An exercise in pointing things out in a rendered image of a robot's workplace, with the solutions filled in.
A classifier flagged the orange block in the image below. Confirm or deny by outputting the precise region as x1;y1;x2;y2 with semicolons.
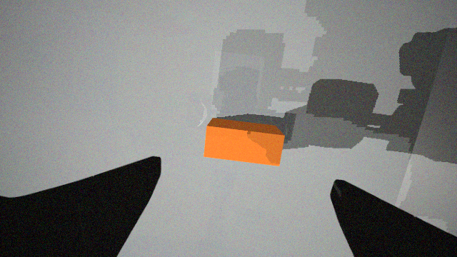
204;118;285;166

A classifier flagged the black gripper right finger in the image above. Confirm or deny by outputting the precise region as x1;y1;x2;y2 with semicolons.
330;179;457;257

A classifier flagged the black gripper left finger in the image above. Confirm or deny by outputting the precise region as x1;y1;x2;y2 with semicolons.
0;156;161;257

